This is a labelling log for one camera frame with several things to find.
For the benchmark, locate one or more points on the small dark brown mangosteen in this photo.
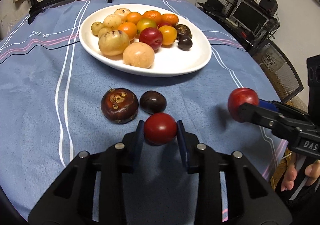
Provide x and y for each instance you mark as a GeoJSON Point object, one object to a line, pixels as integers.
{"type": "Point", "coordinates": [182, 30]}

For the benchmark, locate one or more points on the person's right hand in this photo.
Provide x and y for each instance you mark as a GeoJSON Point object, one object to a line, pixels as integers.
{"type": "Point", "coordinates": [288, 177]}

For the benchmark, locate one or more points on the black speaker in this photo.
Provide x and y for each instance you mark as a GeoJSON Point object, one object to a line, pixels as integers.
{"type": "Point", "coordinates": [267, 2]}

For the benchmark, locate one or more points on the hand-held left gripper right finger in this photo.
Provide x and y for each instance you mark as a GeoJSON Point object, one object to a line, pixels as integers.
{"type": "Point", "coordinates": [182, 145]}

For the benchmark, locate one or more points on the black hat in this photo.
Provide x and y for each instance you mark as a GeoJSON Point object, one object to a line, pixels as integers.
{"type": "Point", "coordinates": [212, 5]}

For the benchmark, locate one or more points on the tan speckled round fruit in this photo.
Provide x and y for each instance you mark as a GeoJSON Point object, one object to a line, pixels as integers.
{"type": "Point", "coordinates": [122, 13]}
{"type": "Point", "coordinates": [112, 21]}

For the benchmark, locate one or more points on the blue striped tablecloth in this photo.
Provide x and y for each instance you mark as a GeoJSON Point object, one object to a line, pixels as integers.
{"type": "Point", "coordinates": [50, 102]}

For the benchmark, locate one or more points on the white oval plate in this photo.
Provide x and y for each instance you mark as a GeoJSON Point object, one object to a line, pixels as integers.
{"type": "Point", "coordinates": [185, 62]}

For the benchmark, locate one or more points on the dark purple plum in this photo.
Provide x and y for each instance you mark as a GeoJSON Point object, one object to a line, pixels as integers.
{"type": "Point", "coordinates": [185, 43]}
{"type": "Point", "coordinates": [153, 102]}

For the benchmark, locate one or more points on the large dark brown mangosteen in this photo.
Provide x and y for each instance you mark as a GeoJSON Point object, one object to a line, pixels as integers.
{"type": "Point", "coordinates": [120, 106]}

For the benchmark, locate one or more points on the red tomato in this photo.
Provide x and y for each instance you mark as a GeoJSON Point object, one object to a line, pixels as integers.
{"type": "Point", "coordinates": [160, 127]}

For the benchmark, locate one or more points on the orange tangerine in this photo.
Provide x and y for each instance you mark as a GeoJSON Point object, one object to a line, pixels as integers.
{"type": "Point", "coordinates": [167, 35]}
{"type": "Point", "coordinates": [152, 15]}
{"type": "Point", "coordinates": [170, 18]}
{"type": "Point", "coordinates": [133, 17]}
{"type": "Point", "coordinates": [127, 29]}

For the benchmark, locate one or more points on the pale peach-coloured round fruit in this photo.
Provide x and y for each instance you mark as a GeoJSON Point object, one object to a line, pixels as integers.
{"type": "Point", "coordinates": [138, 55]}

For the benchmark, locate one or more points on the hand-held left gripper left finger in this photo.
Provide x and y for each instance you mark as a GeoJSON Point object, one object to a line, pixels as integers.
{"type": "Point", "coordinates": [138, 140]}

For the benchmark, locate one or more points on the small yellow round fruit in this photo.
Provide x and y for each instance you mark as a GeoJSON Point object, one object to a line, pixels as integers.
{"type": "Point", "coordinates": [97, 28]}
{"type": "Point", "coordinates": [104, 32]}

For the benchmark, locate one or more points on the black computer monitor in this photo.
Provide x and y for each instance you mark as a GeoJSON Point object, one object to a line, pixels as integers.
{"type": "Point", "coordinates": [250, 16]}

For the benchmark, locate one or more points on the black computer desk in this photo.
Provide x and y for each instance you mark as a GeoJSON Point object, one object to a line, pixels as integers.
{"type": "Point", "coordinates": [240, 37]}

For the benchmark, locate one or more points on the small red round fruit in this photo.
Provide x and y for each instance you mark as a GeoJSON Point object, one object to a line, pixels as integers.
{"type": "Point", "coordinates": [165, 25]}

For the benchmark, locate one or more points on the yellow-green tangerine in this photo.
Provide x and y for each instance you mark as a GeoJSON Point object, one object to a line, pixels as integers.
{"type": "Point", "coordinates": [146, 24]}

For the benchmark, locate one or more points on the black mesh office chair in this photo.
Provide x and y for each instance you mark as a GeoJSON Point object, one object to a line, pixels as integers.
{"type": "Point", "coordinates": [277, 65]}

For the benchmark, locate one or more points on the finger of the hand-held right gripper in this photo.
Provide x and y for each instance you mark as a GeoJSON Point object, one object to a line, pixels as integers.
{"type": "Point", "coordinates": [262, 117]}
{"type": "Point", "coordinates": [268, 104]}

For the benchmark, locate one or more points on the brown cardboard box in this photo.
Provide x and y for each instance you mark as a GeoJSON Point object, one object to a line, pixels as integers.
{"type": "Point", "coordinates": [278, 170]}

